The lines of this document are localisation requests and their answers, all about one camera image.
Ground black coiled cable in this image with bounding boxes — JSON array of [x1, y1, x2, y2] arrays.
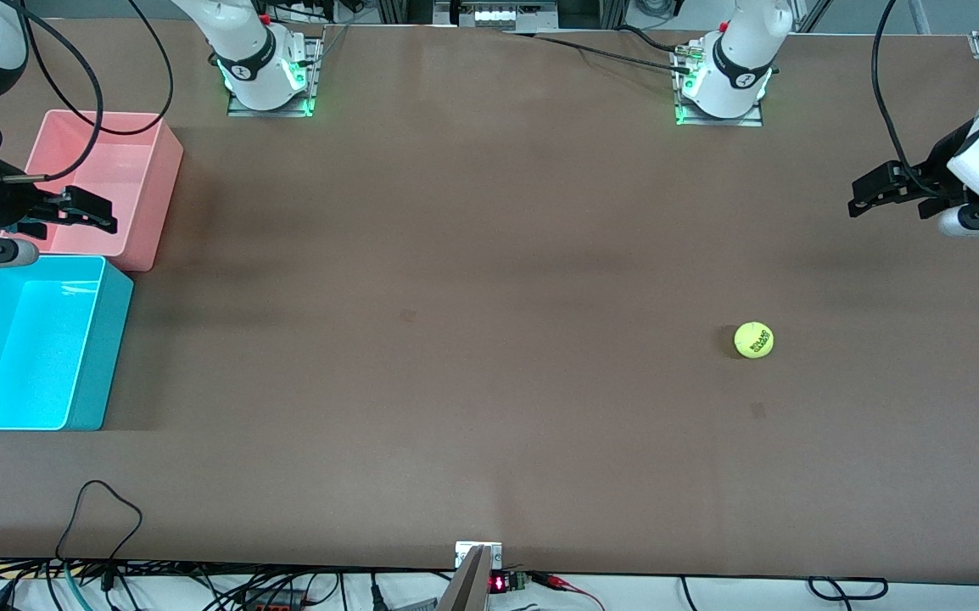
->
[[808, 577, 889, 601]]

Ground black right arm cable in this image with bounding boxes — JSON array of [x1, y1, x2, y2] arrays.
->
[[0, 0, 175, 183]]

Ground aluminium frame with lit panel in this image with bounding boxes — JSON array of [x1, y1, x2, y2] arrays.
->
[[434, 0, 558, 31]]

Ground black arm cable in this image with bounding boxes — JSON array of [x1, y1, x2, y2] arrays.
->
[[873, 0, 965, 205], [0, 0, 175, 183]]

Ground black looped table cable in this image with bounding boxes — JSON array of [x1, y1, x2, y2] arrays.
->
[[55, 480, 144, 565]]

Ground long black base cable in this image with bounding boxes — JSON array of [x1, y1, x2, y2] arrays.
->
[[506, 31, 694, 76]]

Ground red and black clip leads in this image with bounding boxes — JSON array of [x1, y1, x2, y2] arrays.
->
[[530, 571, 607, 610]]

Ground yellow tennis ball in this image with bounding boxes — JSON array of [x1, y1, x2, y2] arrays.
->
[[734, 322, 775, 360]]

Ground blue plastic bin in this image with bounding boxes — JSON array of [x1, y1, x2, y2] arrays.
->
[[0, 255, 134, 432]]

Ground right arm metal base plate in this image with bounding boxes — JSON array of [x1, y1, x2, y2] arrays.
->
[[227, 36, 325, 118]]

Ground short black base cable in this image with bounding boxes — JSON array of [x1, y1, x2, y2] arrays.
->
[[617, 24, 694, 53]]

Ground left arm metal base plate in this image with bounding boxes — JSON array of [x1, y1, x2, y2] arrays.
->
[[672, 42, 766, 128]]

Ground silver camera mount plate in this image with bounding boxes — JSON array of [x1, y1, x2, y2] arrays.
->
[[455, 541, 503, 569]]

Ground grey camera mount beam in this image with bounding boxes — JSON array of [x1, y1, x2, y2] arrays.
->
[[434, 545, 492, 611]]

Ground pink plastic bin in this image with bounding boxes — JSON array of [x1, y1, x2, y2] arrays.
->
[[0, 109, 184, 272]]

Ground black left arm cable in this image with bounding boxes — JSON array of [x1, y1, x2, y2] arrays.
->
[[873, 0, 965, 205]]

